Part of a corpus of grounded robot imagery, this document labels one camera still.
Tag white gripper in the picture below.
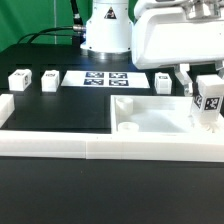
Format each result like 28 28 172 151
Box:
132 7 224 97

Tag white square table top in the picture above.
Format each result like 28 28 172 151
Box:
110 95 224 134

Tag white sheet with AprilTags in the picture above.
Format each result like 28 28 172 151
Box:
61 71 150 88

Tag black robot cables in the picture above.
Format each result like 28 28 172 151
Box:
17 0 88 45

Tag white U-shaped fence wall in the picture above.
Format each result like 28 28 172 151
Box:
0 94 224 162

